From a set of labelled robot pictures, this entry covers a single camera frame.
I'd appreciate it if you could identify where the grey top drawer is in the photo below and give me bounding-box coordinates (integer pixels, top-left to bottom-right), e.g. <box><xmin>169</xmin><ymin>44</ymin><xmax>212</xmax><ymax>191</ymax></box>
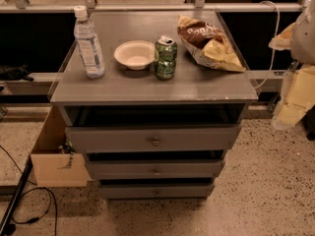
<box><xmin>66</xmin><ymin>125</ymin><xmax>241</xmax><ymax>153</ymax></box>

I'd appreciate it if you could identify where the grey middle drawer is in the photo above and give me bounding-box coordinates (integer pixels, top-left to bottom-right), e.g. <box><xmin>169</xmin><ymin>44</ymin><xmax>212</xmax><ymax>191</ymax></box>
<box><xmin>87</xmin><ymin>159</ymin><xmax>225</xmax><ymax>180</ymax></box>

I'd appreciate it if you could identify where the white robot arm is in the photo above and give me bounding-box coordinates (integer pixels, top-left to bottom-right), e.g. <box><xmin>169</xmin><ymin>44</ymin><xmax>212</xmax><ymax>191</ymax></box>
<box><xmin>269</xmin><ymin>8</ymin><xmax>315</xmax><ymax>130</ymax></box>

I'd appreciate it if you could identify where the grey drawer cabinet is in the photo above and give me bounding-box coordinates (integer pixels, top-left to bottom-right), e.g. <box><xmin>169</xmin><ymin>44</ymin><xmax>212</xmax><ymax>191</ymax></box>
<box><xmin>50</xmin><ymin>12</ymin><xmax>258</xmax><ymax>187</ymax></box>

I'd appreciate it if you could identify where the grey drawer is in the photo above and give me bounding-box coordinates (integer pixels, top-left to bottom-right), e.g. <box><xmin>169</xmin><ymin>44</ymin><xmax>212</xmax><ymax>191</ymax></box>
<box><xmin>99</xmin><ymin>184</ymin><xmax>215</xmax><ymax>200</ymax></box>
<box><xmin>66</xmin><ymin>125</ymin><xmax>241</xmax><ymax>153</ymax></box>
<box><xmin>87</xmin><ymin>159</ymin><xmax>225</xmax><ymax>180</ymax></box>

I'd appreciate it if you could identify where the black floor cable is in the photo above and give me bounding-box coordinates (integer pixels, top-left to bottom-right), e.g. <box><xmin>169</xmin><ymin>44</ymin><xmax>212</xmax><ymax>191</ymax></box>
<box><xmin>0</xmin><ymin>145</ymin><xmax>59</xmax><ymax>236</ymax></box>

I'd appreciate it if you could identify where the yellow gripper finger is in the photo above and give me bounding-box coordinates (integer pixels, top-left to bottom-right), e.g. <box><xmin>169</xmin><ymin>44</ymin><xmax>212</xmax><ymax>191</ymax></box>
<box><xmin>272</xmin><ymin>64</ymin><xmax>315</xmax><ymax>131</ymax></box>
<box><xmin>269</xmin><ymin>23</ymin><xmax>295</xmax><ymax>51</ymax></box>

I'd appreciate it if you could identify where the metal railing frame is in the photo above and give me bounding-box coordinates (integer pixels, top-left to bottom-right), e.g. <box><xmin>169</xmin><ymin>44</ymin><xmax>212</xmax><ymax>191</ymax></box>
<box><xmin>0</xmin><ymin>0</ymin><xmax>315</xmax><ymax>93</ymax></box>

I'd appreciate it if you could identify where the white paper bowl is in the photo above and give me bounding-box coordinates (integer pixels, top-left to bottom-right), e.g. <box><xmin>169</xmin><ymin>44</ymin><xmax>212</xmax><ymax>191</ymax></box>
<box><xmin>114</xmin><ymin>40</ymin><xmax>155</xmax><ymax>71</ymax></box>

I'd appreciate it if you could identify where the brown yellow chip bag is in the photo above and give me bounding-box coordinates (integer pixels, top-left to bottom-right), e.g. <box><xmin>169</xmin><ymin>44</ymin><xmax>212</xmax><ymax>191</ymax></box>
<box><xmin>177</xmin><ymin>15</ymin><xmax>245</xmax><ymax>73</ymax></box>

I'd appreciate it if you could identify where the green soda can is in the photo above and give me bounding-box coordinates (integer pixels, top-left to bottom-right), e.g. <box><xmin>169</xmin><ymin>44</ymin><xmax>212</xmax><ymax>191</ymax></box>
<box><xmin>154</xmin><ymin>35</ymin><xmax>177</xmax><ymax>81</ymax></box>

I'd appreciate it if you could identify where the cardboard box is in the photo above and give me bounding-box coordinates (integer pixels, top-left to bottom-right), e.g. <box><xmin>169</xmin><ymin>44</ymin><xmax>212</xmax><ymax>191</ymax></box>
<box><xmin>31</xmin><ymin>107</ymin><xmax>90</xmax><ymax>187</ymax></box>

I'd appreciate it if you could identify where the black object on ledge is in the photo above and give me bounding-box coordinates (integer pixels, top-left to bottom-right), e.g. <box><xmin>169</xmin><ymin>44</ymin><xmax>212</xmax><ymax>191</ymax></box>
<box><xmin>0</xmin><ymin>65</ymin><xmax>33</xmax><ymax>82</ymax></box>

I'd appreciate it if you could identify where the clear plastic water bottle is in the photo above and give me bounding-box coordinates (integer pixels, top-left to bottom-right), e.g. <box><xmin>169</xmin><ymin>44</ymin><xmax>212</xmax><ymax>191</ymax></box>
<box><xmin>74</xmin><ymin>6</ymin><xmax>105</xmax><ymax>79</ymax></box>

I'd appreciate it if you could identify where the white hanging cable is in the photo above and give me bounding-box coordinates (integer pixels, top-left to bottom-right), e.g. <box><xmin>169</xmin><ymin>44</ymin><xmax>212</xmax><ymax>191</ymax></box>
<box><xmin>253</xmin><ymin>0</ymin><xmax>282</xmax><ymax>90</ymax></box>

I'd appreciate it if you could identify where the grey bottom drawer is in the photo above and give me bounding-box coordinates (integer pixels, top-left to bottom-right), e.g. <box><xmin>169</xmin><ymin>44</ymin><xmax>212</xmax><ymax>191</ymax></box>
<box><xmin>99</xmin><ymin>184</ymin><xmax>215</xmax><ymax>200</ymax></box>

